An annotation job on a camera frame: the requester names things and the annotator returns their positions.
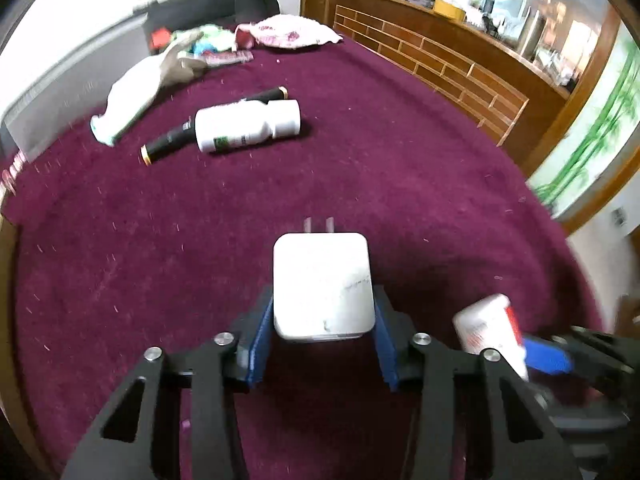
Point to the grey shoe box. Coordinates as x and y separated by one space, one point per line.
72 88

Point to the black marker orange caps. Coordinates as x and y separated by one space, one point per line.
183 135

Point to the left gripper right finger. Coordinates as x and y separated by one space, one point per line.
476 417

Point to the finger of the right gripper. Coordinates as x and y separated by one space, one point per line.
608 363
597 430

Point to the brown cardboard tray box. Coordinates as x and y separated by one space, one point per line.
14 409

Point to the white keychain tag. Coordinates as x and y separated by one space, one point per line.
10 174

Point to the wooden brick-pattern counter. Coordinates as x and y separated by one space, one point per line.
505 93

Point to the white green-label bottle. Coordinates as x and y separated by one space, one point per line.
237 125

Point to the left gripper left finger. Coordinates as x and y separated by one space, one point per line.
173 406

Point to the pink floral cloth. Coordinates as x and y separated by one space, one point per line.
285 32

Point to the white teal-cuff glove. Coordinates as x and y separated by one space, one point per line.
136 89

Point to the green cloth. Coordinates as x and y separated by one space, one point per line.
214 45

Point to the white red-label pill bottle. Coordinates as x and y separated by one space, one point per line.
490 323

